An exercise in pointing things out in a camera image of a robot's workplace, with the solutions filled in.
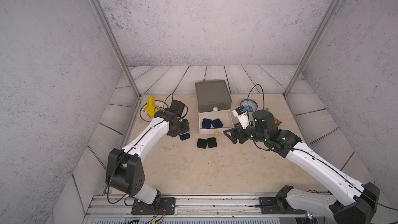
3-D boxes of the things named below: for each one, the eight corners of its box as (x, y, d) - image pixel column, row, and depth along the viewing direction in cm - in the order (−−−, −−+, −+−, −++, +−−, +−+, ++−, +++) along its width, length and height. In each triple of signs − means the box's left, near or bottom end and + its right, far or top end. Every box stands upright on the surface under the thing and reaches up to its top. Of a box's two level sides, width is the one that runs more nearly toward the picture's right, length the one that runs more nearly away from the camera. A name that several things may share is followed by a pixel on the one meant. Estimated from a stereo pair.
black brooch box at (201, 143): (196, 147, 96) (196, 145, 94) (198, 139, 99) (198, 137, 98) (206, 148, 95) (206, 147, 93) (207, 141, 98) (207, 139, 97)
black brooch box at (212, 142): (207, 147, 95) (207, 145, 94) (207, 139, 99) (207, 137, 97) (216, 147, 95) (217, 145, 94) (216, 139, 99) (216, 137, 97)
